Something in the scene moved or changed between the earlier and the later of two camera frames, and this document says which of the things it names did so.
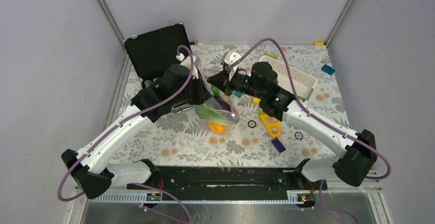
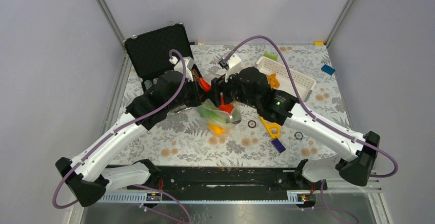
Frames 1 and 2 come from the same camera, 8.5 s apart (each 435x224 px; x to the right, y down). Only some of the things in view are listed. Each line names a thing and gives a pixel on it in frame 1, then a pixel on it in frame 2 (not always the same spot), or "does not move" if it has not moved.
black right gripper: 223,79 -> 220,84
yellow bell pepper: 218,128 does not move
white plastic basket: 304,83 does not move
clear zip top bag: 219,111 does not move
